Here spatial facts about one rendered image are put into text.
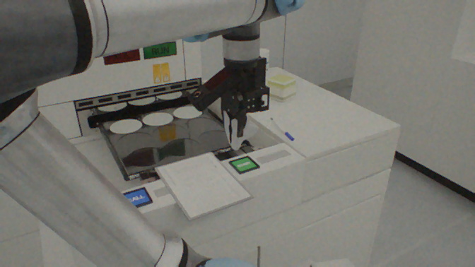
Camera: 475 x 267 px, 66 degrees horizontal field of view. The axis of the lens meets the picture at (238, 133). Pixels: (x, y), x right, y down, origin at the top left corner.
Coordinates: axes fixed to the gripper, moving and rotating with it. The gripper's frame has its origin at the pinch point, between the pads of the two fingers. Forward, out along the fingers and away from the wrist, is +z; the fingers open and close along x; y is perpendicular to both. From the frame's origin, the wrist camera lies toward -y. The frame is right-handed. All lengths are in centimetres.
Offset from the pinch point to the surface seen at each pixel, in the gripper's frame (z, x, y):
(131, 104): 9, 57, -9
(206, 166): 6.2, 3.8, -4.9
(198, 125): 12.6, 36.1, 7.1
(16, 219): 43, 58, -52
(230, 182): 6.1, -4.7, -3.3
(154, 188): 6.5, 1.9, -18.4
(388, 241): 102, 23, 108
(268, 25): 26, 206, 150
